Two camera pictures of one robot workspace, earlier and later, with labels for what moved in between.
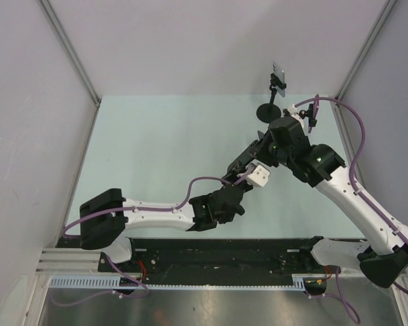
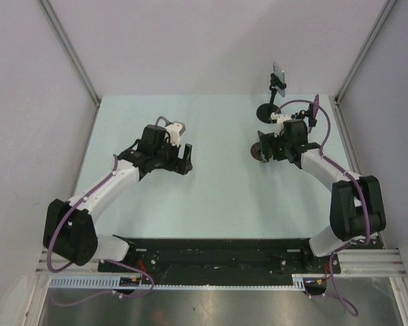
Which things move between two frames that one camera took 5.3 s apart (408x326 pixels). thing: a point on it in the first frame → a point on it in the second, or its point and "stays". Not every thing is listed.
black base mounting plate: (216, 257) stays
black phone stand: (304, 113) stays
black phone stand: (269, 112) stays
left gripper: (234, 172) → (178, 165)
